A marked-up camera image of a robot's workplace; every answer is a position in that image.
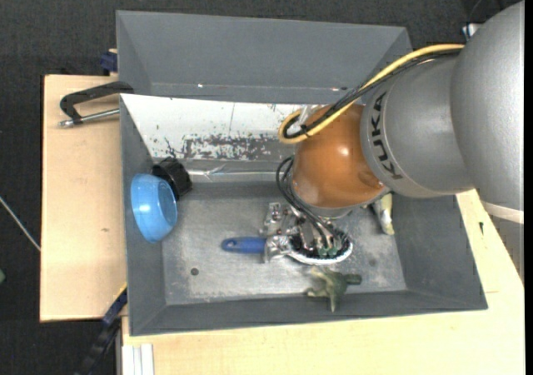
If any green toy dinosaur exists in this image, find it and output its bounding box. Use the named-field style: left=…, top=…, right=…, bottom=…
left=306, top=267, right=363, bottom=313

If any blue plastic bowl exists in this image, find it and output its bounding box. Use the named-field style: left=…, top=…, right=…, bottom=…
left=130, top=172, right=179, bottom=244

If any black ribbed cap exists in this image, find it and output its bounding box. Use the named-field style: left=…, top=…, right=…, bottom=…
left=150, top=156, right=194, bottom=202

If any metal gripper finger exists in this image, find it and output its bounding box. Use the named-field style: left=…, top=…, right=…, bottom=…
left=261, top=201, right=293, bottom=237
left=262, top=236, right=294, bottom=264

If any pale yellow-white toy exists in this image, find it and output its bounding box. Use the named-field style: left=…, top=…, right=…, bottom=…
left=371, top=192, right=396, bottom=237

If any grey metal bin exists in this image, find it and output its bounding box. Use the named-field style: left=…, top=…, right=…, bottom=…
left=115, top=9, right=489, bottom=337

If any pale wood board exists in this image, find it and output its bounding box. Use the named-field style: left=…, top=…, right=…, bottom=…
left=39, top=74, right=128, bottom=323

